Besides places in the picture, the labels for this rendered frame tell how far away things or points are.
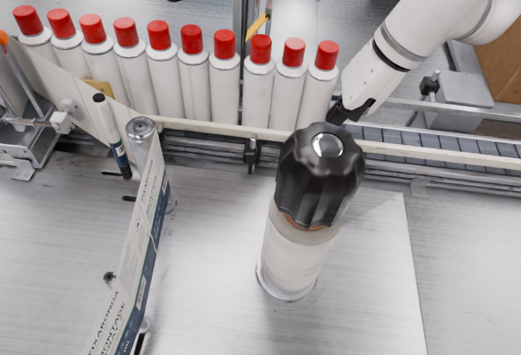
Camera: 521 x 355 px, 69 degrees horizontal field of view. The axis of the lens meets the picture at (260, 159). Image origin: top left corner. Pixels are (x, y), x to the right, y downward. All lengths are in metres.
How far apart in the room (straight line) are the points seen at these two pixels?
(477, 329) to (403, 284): 0.14
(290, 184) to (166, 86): 0.39
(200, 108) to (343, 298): 0.40
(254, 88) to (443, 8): 0.29
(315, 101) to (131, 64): 0.31
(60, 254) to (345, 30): 0.88
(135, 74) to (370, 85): 0.38
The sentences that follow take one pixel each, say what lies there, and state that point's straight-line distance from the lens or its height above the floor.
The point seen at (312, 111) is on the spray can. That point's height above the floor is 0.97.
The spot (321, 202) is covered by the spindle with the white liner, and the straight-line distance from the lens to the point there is 0.35.
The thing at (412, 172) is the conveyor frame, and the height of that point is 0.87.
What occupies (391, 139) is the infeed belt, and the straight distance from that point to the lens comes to 0.79.
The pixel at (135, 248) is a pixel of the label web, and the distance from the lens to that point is 0.46.
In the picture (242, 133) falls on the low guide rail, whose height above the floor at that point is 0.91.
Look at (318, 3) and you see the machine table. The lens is 1.23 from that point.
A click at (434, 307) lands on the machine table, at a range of 0.70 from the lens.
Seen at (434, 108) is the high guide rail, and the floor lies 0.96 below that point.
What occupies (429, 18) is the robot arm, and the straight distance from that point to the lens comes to 0.56.
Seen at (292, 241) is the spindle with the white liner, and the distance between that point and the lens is 0.41.
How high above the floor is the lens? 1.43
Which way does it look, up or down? 53 degrees down
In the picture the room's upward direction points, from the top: 6 degrees clockwise
